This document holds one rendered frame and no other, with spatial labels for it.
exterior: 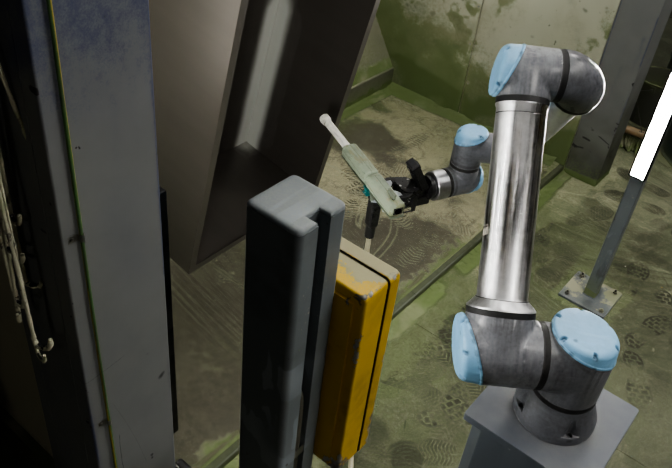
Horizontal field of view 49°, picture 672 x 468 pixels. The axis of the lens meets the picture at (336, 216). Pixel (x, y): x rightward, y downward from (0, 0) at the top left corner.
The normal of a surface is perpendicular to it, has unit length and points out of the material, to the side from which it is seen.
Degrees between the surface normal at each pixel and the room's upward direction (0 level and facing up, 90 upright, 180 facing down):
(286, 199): 0
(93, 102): 90
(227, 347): 0
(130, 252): 90
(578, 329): 5
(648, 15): 90
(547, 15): 90
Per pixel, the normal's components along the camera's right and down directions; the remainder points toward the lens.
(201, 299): 0.10, -0.79
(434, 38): -0.63, 0.42
